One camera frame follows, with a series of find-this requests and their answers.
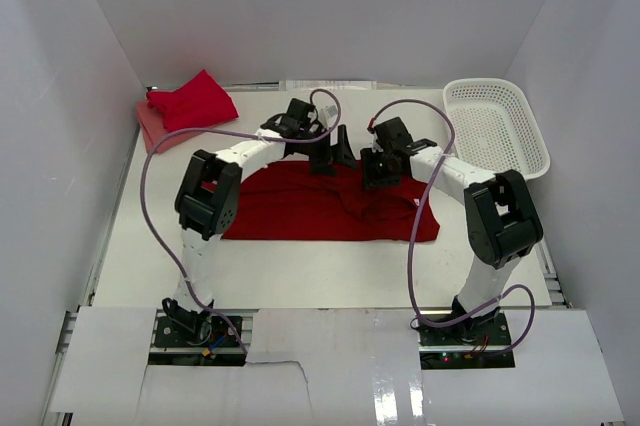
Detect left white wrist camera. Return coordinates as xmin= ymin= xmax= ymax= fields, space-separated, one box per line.
xmin=317 ymin=105 xmax=339 ymax=129

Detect folded pink t-shirt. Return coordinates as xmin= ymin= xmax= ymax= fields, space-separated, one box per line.
xmin=135 ymin=101 xmax=197 ymax=154

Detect white perforated plastic basket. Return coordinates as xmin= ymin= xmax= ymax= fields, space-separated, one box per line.
xmin=442 ymin=78 xmax=551 ymax=180

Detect dark red t-shirt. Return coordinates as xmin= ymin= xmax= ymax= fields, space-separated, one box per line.
xmin=223 ymin=161 xmax=425 ymax=241

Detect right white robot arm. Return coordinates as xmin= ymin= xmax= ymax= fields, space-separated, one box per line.
xmin=361 ymin=117 xmax=543 ymax=330

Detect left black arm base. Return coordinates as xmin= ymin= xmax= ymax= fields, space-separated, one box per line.
xmin=148 ymin=315 xmax=246 ymax=367

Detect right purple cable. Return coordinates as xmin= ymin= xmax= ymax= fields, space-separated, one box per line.
xmin=367 ymin=99 xmax=536 ymax=358

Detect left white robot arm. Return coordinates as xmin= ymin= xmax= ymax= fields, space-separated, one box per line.
xmin=162 ymin=91 xmax=356 ymax=343

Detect papers at table back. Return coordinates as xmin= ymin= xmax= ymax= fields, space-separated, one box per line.
xmin=279 ymin=80 xmax=377 ymax=91

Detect folded bright red t-shirt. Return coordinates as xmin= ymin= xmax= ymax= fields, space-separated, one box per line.
xmin=146 ymin=70 xmax=239 ymax=132

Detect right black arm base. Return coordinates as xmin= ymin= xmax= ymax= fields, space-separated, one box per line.
xmin=410 ymin=312 xmax=516 ymax=371

